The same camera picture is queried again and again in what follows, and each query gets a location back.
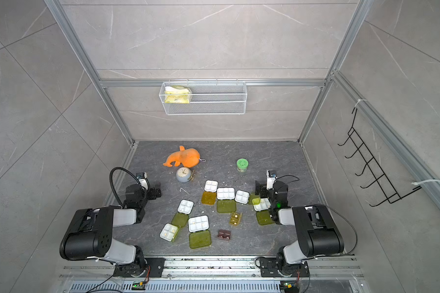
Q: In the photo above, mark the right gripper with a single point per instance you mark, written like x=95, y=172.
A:
x=261, y=188

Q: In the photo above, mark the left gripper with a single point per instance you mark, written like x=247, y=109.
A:
x=153, y=191

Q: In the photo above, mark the small green pillbox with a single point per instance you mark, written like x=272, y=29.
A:
x=246, y=198

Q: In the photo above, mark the green lid six-cell pillbox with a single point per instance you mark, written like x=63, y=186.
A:
x=226, y=200

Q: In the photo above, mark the small yellow clear pillbox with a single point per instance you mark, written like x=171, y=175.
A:
x=235, y=218

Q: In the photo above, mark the amber lid small pillbox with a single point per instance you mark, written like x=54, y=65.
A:
x=209, y=195

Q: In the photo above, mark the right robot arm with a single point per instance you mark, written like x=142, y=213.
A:
x=317, y=233

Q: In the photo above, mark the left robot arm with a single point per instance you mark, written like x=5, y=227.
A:
x=89, y=234

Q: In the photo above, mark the green lidded jar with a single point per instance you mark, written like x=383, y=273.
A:
x=242, y=165

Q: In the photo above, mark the left green four-cell pillbox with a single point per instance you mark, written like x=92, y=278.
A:
x=184, y=209

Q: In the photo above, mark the front left small pillbox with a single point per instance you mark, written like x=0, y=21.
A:
x=169, y=232

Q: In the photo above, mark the orange whale toy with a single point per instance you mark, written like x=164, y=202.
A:
x=186, y=157

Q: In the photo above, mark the dark red small pillbox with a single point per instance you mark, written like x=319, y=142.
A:
x=224, y=235

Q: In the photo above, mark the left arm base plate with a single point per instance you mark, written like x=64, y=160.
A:
x=153, y=268

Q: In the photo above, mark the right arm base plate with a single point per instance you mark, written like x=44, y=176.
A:
x=272, y=267

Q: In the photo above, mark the white wire wall basket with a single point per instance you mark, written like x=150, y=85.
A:
x=209, y=98

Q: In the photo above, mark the metal base rail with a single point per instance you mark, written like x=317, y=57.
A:
x=216, y=274

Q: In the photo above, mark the black wall hook rack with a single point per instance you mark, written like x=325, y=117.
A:
x=372, y=167

